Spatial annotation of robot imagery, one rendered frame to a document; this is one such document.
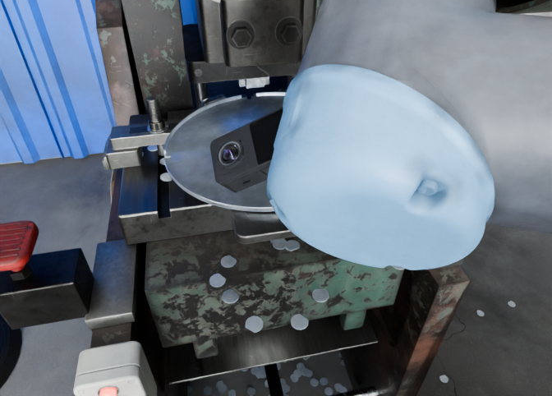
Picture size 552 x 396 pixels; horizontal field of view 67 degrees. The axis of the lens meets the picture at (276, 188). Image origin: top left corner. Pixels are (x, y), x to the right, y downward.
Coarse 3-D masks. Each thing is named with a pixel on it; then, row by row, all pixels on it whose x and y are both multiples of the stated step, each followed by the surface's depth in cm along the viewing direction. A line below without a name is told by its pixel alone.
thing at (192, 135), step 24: (240, 96) 69; (264, 96) 70; (192, 120) 64; (216, 120) 64; (240, 120) 64; (168, 144) 59; (192, 144) 59; (168, 168) 55; (192, 168) 55; (192, 192) 50; (216, 192) 51; (240, 192) 51; (264, 192) 50
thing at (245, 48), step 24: (216, 0) 49; (240, 0) 47; (264, 0) 48; (288, 0) 49; (312, 0) 52; (216, 24) 51; (240, 24) 49; (264, 24) 50; (288, 24) 50; (312, 24) 54; (216, 48) 53; (240, 48) 51; (264, 48) 52; (288, 48) 52
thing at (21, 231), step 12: (0, 228) 49; (12, 228) 49; (24, 228) 49; (36, 228) 50; (0, 240) 47; (12, 240) 48; (24, 240) 48; (36, 240) 49; (0, 252) 46; (12, 252) 46; (24, 252) 46; (0, 264) 45; (12, 264) 45; (24, 264) 46
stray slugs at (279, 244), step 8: (160, 160) 69; (160, 176) 66; (168, 176) 66; (272, 240) 63; (280, 240) 63; (280, 248) 62; (288, 248) 62; (296, 248) 62; (224, 256) 60; (224, 264) 59; (232, 264) 59; (216, 280) 57; (224, 280) 57; (224, 296) 55; (232, 296) 55; (312, 296) 55; (320, 296) 55; (328, 296) 55; (248, 320) 52; (256, 320) 52; (296, 320) 52; (304, 320) 52; (248, 328) 51; (256, 328) 51; (296, 328) 51; (304, 328) 51
